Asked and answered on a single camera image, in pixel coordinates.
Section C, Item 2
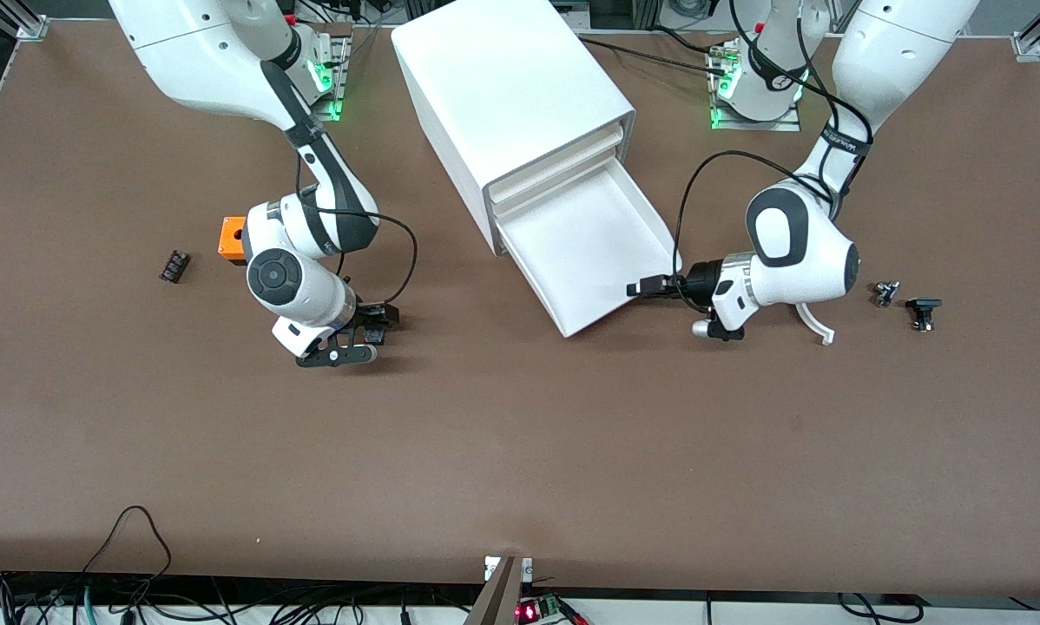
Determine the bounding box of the deep white drawer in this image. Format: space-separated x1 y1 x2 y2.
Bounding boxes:
496 156 683 339

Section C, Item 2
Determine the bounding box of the orange button box with hole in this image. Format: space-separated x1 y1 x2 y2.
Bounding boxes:
218 216 252 266

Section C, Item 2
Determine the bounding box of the black push button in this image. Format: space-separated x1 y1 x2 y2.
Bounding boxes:
905 298 944 332

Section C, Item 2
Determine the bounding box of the white drawer cabinet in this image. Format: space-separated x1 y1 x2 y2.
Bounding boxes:
392 0 636 257

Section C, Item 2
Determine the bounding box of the white curved plastic arc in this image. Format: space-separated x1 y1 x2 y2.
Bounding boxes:
796 302 836 346

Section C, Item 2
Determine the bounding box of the circuit board with red light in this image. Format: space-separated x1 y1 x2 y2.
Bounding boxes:
516 593 590 625

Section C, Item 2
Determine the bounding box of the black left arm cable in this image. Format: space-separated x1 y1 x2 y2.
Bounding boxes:
672 0 874 287

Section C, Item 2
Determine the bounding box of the black cable across table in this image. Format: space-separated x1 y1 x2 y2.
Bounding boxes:
576 36 734 75

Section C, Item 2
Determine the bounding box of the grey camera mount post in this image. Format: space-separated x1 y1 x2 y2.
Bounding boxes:
464 556 534 625

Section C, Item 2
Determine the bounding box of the black looped cable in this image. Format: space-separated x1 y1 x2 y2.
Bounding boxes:
82 505 174 609

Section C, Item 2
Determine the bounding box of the aluminium frame corner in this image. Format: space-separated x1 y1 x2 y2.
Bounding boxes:
1010 0 1040 62
0 0 52 43

